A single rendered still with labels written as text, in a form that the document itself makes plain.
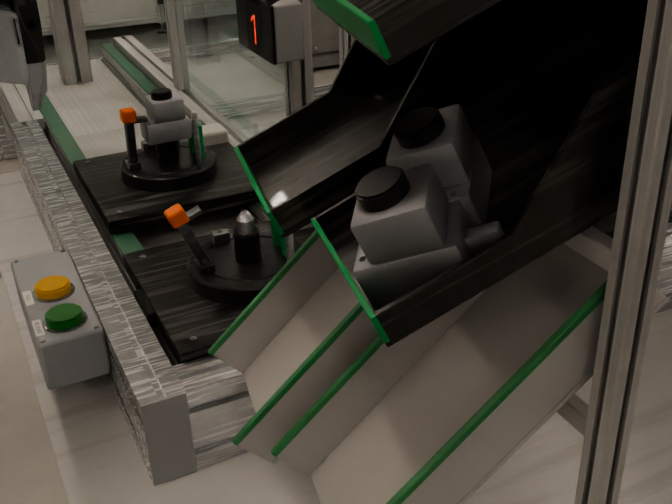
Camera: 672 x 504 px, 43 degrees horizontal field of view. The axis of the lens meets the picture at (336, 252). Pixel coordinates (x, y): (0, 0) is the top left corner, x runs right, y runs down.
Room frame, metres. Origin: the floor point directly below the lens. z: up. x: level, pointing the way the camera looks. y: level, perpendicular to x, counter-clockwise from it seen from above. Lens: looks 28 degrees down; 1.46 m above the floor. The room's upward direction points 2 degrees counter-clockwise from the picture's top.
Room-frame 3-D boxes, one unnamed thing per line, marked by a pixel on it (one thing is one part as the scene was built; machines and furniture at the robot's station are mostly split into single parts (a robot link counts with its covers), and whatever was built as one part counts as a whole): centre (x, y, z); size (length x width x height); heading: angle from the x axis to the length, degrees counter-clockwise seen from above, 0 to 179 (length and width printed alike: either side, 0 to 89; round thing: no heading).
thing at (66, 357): (0.85, 0.33, 0.93); 0.21 x 0.07 x 0.06; 25
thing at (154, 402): (1.05, 0.35, 0.91); 0.89 x 0.06 x 0.11; 25
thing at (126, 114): (1.15, 0.28, 1.04); 0.04 x 0.02 x 0.08; 115
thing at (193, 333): (0.86, 0.10, 1.01); 0.24 x 0.24 x 0.13; 25
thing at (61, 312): (0.79, 0.30, 0.96); 0.04 x 0.04 x 0.02
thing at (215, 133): (1.30, 0.20, 0.97); 0.05 x 0.05 x 0.04; 25
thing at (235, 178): (1.17, 0.24, 0.96); 0.24 x 0.24 x 0.02; 25
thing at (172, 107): (1.18, 0.23, 1.06); 0.08 x 0.04 x 0.07; 115
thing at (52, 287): (0.85, 0.33, 0.96); 0.04 x 0.04 x 0.02
